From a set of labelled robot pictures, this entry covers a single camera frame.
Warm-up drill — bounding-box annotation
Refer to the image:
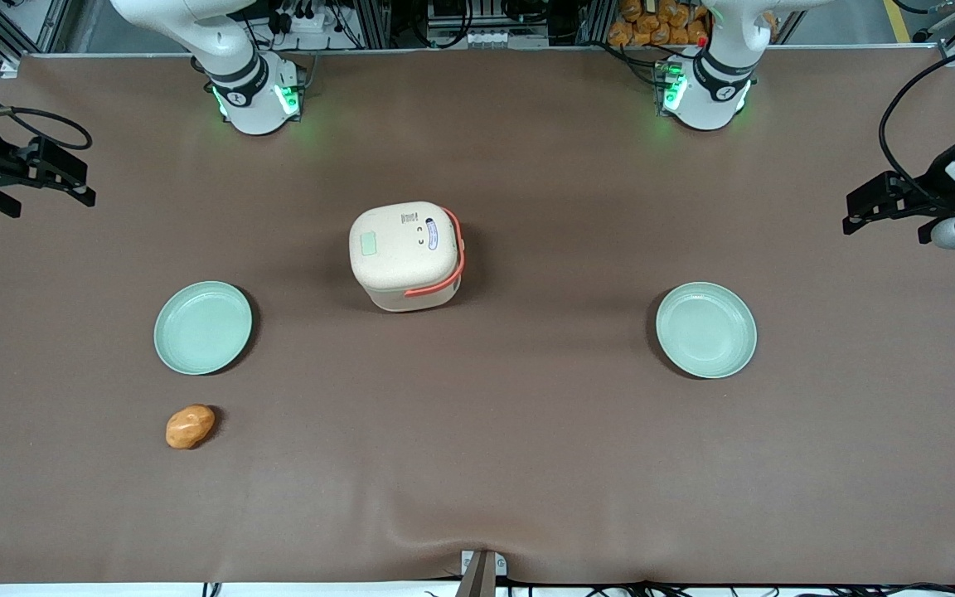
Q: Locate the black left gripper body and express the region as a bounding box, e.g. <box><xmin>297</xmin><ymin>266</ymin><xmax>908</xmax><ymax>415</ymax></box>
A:
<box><xmin>846</xmin><ymin>170</ymin><xmax>955</xmax><ymax>225</ymax></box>

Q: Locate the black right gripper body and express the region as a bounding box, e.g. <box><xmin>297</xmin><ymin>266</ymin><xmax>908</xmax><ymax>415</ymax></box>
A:
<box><xmin>0</xmin><ymin>95</ymin><xmax>89</xmax><ymax>195</ymax></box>

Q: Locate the beige rice cooker orange handle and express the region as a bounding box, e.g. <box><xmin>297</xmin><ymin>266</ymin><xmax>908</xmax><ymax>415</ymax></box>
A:
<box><xmin>349</xmin><ymin>201</ymin><xmax>467</xmax><ymax>313</ymax></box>

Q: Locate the pale green round plate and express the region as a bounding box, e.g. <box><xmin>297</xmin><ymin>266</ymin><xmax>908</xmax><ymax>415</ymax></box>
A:
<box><xmin>153</xmin><ymin>281</ymin><xmax>254</xmax><ymax>376</ymax></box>
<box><xmin>655</xmin><ymin>282</ymin><xmax>758</xmax><ymax>380</ymax></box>

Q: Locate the orange-brown bread roll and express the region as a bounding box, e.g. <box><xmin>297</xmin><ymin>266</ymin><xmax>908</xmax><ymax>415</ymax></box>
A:
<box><xmin>165</xmin><ymin>404</ymin><xmax>216</xmax><ymax>450</ymax></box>

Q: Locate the bag of orange buns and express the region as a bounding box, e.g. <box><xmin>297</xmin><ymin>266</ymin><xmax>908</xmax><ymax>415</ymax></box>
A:
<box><xmin>608</xmin><ymin>0</ymin><xmax>712</xmax><ymax>48</ymax></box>

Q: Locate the brown table mat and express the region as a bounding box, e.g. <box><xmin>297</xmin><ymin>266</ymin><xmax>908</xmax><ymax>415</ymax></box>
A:
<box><xmin>0</xmin><ymin>46</ymin><xmax>955</xmax><ymax>586</ymax></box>

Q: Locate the white power strip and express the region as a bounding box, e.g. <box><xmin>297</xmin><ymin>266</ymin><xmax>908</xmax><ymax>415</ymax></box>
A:
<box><xmin>426</xmin><ymin>23</ymin><xmax>550</xmax><ymax>50</ymax></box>

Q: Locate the metal table clamp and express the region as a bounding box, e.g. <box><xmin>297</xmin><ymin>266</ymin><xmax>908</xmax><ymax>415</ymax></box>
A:
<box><xmin>456</xmin><ymin>549</ymin><xmax>508</xmax><ymax>597</ymax></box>

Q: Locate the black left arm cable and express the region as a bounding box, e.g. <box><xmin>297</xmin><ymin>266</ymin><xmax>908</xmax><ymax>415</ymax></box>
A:
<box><xmin>878</xmin><ymin>37</ymin><xmax>955</xmax><ymax>208</ymax></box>

